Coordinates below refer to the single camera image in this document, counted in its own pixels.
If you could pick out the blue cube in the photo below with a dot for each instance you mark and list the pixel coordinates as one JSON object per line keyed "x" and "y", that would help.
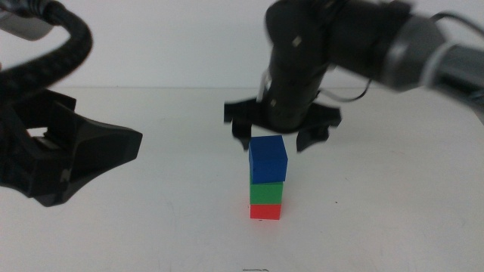
{"x": 267, "y": 160}

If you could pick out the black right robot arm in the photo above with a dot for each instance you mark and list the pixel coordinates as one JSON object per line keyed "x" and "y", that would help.
{"x": 378, "y": 38}

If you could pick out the green cube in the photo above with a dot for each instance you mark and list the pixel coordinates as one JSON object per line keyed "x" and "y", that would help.
{"x": 266, "y": 193}

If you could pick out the red cube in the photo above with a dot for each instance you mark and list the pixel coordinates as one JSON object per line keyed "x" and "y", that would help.
{"x": 265, "y": 212}

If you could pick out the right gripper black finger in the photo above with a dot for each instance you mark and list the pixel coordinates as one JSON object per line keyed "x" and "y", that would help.
{"x": 308, "y": 138}
{"x": 242, "y": 134}

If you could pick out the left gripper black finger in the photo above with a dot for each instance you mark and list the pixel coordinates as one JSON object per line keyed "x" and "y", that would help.
{"x": 90, "y": 151}
{"x": 60, "y": 113}

